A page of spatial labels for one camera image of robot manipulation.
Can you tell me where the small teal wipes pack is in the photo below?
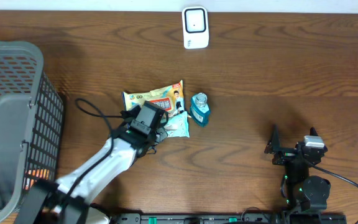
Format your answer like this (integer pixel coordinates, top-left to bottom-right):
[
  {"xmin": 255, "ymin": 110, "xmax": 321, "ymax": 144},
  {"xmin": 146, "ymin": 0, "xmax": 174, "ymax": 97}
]
[{"xmin": 164, "ymin": 111, "xmax": 190, "ymax": 138}]

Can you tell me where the teal mouthwash bottle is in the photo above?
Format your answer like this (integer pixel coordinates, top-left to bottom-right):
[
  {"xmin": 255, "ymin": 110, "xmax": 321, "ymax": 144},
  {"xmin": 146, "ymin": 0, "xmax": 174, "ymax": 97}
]
[{"xmin": 190, "ymin": 92, "xmax": 210, "ymax": 127}]

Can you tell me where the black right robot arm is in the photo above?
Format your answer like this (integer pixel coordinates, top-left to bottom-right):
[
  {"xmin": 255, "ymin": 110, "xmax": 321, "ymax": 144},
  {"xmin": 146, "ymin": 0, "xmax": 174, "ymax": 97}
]
[{"xmin": 264, "ymin": 126, "xmax": 347, "ymax": 224}]

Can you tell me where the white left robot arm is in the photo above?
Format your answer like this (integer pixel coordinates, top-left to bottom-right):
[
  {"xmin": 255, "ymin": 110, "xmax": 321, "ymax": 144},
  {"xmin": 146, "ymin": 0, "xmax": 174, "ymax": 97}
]
[{"xmin": 15, "ymin": 101, "xmax": 168, "ymax": 223}]

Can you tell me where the white barcode scanner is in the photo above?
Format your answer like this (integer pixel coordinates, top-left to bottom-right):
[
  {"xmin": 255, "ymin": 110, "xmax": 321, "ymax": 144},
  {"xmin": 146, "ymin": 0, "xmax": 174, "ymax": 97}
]
[{"xmin": 181, "ymin": 6, "xmax": 209, "ymax": 49}]

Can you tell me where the grey plastic mesh basket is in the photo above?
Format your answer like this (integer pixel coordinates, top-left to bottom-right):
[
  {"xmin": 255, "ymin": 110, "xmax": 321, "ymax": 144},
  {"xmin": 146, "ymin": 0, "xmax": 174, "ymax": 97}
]
[{"xmin": 0, "ymin": 41, "xmax": 64, "ymax": 222}]

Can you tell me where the black mounting rail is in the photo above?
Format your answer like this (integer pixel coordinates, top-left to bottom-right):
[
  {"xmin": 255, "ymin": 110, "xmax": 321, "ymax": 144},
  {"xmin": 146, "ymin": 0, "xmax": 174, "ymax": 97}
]
[{"xmin": 110, "ymin": 212, "xmax": 347, "ymax": 224}]

